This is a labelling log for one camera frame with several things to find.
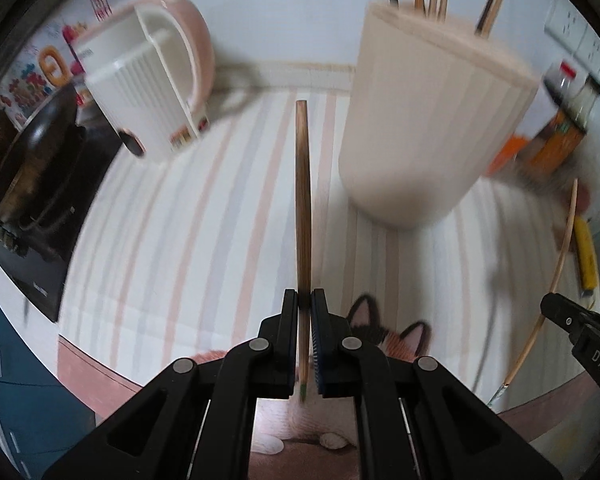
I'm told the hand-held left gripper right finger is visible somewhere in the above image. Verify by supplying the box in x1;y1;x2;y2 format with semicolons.
311;287;567;480

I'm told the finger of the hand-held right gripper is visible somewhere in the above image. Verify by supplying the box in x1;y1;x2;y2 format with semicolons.
540;291;600;342

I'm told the orange label bottle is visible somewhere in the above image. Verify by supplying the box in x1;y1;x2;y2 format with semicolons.
487;60;588;183

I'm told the blue cabinet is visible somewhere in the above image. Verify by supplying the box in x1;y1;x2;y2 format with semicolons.
0;290;96;463

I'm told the black frying pan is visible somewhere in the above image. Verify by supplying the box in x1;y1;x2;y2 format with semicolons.
0;80;83;221

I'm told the white and pink electric kettle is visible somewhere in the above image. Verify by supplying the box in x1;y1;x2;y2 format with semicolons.
72;0;217;163

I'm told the yellow plastic tool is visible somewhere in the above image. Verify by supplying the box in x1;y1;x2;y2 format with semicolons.
572;217;600;293

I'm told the white wall power outlet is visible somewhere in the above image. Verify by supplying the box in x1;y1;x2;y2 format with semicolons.
545;0;600;61

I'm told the cream ribbed utensil holder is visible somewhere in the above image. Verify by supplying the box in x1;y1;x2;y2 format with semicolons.
337;0;541;228

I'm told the colourful wall sticker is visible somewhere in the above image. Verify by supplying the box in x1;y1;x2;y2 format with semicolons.
0;0;116;126

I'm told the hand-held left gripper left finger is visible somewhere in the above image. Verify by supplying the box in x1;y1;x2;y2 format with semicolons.
40;287;301;480

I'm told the black induction cooktop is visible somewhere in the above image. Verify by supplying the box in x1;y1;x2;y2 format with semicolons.
0;125;126;323

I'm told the striped cat print table mat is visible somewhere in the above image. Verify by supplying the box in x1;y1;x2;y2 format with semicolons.
57;60;600;480

